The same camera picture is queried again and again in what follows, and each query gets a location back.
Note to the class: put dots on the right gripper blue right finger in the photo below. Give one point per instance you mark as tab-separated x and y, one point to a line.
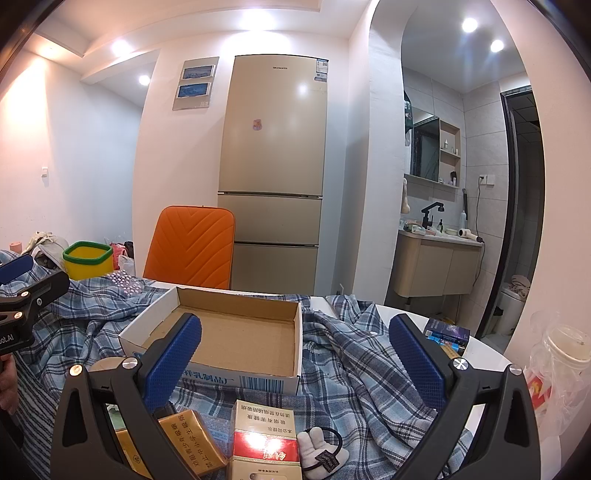
425	367

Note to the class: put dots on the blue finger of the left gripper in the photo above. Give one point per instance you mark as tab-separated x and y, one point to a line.
15	268
37	290

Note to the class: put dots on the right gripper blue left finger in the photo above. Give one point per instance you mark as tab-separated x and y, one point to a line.
165	360

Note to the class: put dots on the gold cigarette pack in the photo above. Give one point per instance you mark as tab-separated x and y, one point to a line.
189	436

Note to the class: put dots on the red and cream cigarette pack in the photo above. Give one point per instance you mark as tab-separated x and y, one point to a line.
263	443

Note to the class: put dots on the person's left hand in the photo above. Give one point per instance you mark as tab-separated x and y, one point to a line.
9	398

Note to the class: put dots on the beige bag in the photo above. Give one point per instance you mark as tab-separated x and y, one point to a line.
47	249

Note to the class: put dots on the dark blue box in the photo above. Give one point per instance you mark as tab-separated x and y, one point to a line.
452	338

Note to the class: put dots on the blue plaid cloth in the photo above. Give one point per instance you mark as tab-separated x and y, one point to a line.
351	381

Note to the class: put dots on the yellow green-rimmed container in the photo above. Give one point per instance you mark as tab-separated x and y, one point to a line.
86	259

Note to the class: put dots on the open cardboard box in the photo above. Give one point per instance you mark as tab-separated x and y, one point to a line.
246	342

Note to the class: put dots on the red bag on floor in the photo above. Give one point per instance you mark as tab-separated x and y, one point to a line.
117	251

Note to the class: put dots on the white trash bin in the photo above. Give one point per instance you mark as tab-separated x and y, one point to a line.
511	302

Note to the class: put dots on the beige bathroom vanity cabinet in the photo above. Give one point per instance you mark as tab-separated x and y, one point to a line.
434	266

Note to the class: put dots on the orange chair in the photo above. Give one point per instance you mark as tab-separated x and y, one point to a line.
192	246

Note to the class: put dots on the white hair dryer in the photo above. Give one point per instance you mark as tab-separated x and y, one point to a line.
468	234

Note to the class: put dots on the black faucet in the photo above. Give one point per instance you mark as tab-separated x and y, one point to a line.
427	219

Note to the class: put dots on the bathroom mirror cabinet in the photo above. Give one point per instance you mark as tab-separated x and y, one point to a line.
434	145

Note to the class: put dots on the beige refrigerator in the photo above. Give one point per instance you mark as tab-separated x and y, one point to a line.
272	170

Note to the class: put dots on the grey wall electrical panel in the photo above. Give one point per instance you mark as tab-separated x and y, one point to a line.
195	84

